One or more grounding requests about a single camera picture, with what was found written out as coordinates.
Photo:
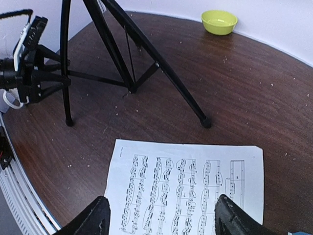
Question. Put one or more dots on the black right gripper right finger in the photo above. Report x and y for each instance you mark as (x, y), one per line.
(230, 219)

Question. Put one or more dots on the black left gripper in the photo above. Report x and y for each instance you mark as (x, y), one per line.
(34, 85)

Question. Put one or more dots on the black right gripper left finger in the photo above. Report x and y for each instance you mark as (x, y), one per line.
(93, 220)

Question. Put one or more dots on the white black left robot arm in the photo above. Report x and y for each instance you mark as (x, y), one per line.
(7, 72)

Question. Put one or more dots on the white patterned coffee mug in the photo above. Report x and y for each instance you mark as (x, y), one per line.
(11, 98)

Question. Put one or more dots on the lower sheet music page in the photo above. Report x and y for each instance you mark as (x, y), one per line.
(172, 189)

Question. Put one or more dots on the blue metronome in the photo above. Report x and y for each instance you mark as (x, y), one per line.
(298, 233)

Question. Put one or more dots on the green plastic bowl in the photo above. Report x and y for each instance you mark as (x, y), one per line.
(219, 22)

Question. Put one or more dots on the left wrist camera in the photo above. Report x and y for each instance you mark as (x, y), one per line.
(29, 39)

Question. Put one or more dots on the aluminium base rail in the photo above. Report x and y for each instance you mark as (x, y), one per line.
(29, 211)

